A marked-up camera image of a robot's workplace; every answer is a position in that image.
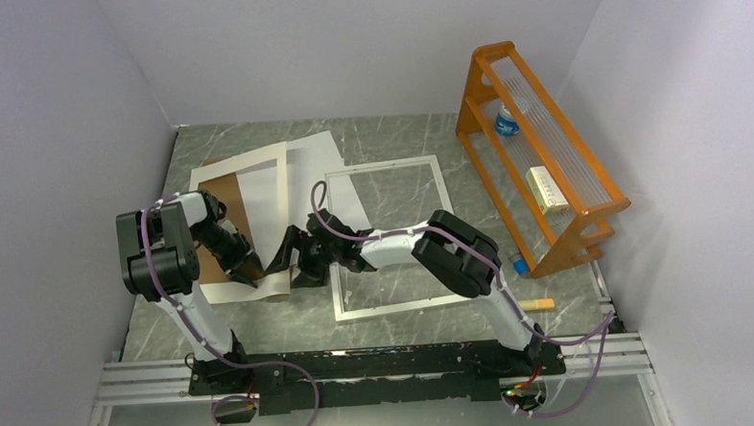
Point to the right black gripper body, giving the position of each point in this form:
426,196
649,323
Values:
314,257

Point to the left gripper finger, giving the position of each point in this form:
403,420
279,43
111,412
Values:
250,265
241,278

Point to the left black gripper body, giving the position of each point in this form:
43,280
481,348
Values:
229,250

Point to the white mat board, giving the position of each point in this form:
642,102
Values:
274,285

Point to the brown backing board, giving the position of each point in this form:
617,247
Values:
224,202

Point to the white photo sheet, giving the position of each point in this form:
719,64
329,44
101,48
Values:
309,158

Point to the silver picture frame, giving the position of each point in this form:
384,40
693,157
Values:
443,189

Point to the clear glass pane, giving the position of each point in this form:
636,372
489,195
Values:
397,236

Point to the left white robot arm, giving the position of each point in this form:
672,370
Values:
158,251

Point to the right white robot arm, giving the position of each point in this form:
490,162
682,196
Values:
462,258

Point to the blue capped tube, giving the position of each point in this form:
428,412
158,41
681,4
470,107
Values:
519,263

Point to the blue white can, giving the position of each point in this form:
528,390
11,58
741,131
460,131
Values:
505,123

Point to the yellow stick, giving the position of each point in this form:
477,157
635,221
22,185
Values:
542,304

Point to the cream yellow box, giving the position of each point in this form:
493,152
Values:
544,189

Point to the orange wooden shelf rack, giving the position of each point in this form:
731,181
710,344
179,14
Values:
554,242

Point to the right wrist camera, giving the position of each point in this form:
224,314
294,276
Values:
325,224

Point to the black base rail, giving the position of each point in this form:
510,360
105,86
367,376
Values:
294,381

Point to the aluminium extrusion rail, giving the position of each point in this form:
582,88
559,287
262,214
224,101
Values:
619,354

